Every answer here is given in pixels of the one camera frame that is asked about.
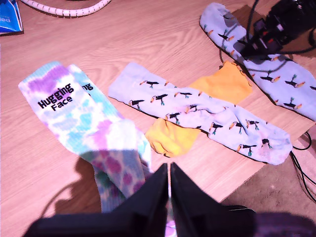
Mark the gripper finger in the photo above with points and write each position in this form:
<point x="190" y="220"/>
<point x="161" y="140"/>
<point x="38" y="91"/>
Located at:
<point x="264" y="48"/>
<point x="254" y="42"/>
<point x="190" y="202"/>
<point x="153" y="202"/>

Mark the pale blue toucan sock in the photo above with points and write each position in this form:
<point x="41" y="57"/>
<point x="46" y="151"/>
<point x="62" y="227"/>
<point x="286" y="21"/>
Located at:
<point x="284" y="81"/>
<point x="197" y="111"/>

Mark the tie-dye Hugging Face sock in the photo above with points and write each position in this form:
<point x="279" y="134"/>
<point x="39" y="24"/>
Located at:
<point x="49" y="81"/>
<point x="98" y="98"/>

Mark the yellow sock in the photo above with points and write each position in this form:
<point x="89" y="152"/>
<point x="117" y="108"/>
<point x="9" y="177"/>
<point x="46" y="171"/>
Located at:
<point x="172" y="138"/>

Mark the blue plastic packet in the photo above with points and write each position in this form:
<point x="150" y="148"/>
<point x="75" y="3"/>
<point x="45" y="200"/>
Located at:
<point x="10" y="17"/>

